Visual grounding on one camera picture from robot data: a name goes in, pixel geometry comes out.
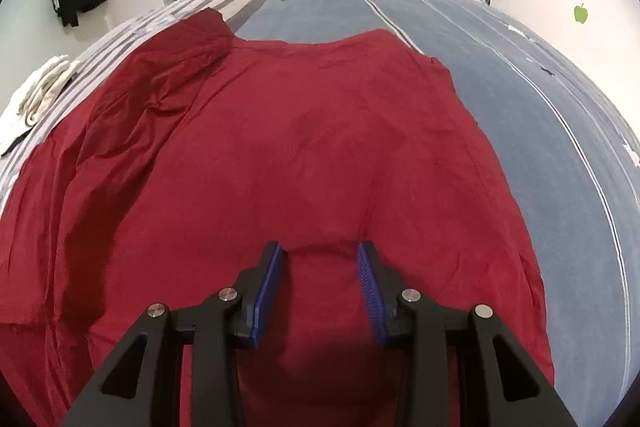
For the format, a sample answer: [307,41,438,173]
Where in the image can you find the red garment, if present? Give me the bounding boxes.
[1,10,554,426]

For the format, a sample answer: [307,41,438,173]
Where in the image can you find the striped grey blue bedsheet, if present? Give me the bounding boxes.
[1,0,639,426]

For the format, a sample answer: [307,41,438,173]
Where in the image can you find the folded white cream garment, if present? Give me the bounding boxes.
[1,55,81,156]

